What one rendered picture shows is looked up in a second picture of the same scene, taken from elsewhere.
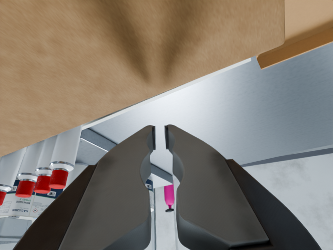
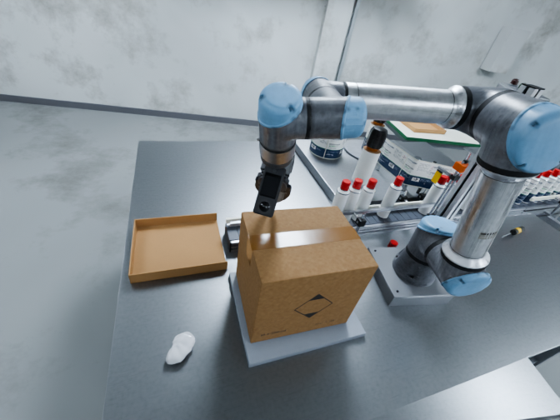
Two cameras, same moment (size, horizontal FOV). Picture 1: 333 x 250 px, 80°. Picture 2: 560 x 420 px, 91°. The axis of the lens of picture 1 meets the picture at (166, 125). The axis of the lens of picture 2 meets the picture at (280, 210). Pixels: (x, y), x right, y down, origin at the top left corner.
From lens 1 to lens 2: 0.64 m
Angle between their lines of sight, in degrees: 6
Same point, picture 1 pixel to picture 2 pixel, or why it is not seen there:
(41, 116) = (304, 213)
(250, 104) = (220, 192)
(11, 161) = (386, 201)
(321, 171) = (132, 89)
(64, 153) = (338, 197)
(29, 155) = (365, 202)
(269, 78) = (208, 207)
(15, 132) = (317, 212)
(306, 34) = (190, 223)
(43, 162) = (353, 196)
